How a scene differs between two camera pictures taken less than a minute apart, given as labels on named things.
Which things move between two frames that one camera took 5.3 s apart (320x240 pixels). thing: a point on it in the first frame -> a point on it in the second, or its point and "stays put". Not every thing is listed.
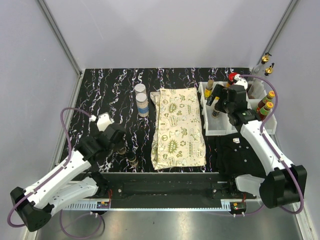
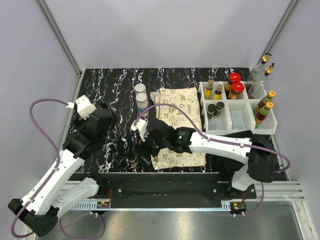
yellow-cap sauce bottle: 266,99 stays put
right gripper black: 219,91 -> 142,147
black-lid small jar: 122,151 -> 219,106
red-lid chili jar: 231,78 stays put
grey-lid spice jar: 140,88 stays put
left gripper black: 118,144 -> 82,123
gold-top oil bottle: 256,88 stays put
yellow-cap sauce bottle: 265,111 stays put
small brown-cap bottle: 208,90 stays put
